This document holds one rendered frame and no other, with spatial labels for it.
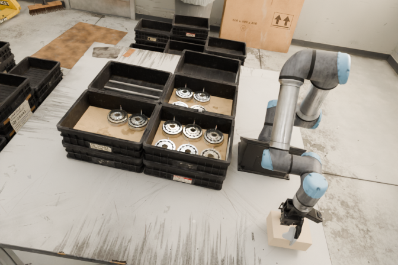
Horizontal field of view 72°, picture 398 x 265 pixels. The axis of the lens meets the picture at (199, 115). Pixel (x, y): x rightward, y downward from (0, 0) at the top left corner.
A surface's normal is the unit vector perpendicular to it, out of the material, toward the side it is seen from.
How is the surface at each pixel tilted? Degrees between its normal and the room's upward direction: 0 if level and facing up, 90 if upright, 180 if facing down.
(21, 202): 0
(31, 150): 0
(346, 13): 90
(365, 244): 0
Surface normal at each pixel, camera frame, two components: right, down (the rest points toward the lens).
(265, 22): -0.08, 0.48
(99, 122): 0.12, -0.73
